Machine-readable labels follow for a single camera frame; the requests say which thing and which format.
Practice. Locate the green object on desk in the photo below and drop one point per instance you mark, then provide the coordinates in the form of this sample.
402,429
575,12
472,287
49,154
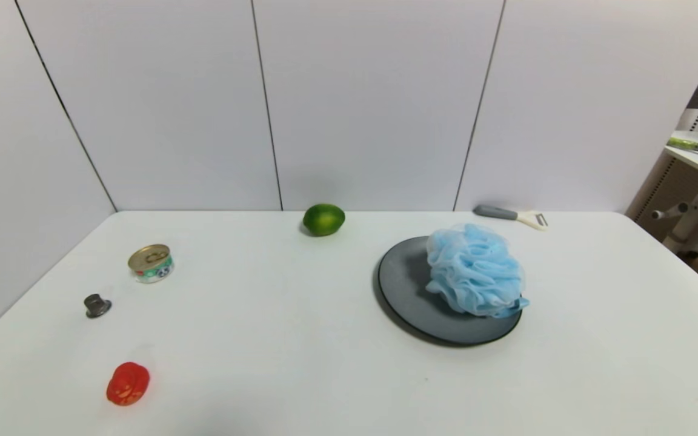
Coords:
685,143

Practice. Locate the small gold-lid pet food can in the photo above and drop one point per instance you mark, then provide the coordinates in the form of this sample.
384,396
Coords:
150,263

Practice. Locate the light blue mesh bath loofah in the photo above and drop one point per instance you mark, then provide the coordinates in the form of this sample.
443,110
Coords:
476,272

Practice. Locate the green lime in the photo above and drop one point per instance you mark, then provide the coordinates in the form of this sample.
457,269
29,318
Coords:
323,219

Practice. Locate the gray round plate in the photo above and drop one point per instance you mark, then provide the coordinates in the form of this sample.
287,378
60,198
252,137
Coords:
406,284

